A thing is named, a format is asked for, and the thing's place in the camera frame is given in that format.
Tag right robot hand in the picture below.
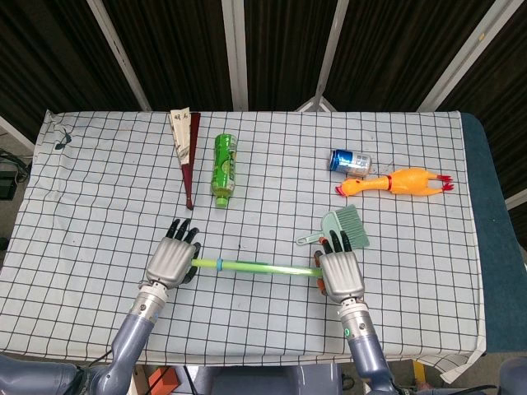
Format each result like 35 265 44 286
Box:
313 230 366 300

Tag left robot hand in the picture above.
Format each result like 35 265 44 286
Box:
143 218 202 289

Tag green and blue telescopic stick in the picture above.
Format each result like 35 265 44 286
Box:
191 257 324 277

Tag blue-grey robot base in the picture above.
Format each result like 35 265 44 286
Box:
197 364 343 395

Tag mint green hand brush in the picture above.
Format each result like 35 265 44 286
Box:
335 205 371 249

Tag mint green dustpan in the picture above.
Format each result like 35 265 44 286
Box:
295 210 351 248

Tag white checkered tablecloth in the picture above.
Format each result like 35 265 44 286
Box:
0 109 489 384

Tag dark red folding fan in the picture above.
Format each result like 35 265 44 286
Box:
168 107 203 211

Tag green plastic drink bottle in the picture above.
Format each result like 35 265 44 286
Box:
210 132 239 209

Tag yellow rubber chicken toy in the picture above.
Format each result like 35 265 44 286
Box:
334 167 455 198

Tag blue and silver can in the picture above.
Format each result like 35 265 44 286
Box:
328 148 374 174

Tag orange box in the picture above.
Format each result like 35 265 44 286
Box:
148 365 178 395

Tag teal padded table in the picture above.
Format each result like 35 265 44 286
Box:
459 113 527 354

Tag black box on floor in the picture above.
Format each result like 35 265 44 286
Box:
0 171 18 202

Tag black floor cables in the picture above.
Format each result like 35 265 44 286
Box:
0 150 32 182

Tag white frame bar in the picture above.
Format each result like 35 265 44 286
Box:
505 188 527 211
0 114 36 152

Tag white partition frame post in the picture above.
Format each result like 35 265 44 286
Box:
221 0 249 111
416 0 527 113
86 0 152 112
295 0 351 113

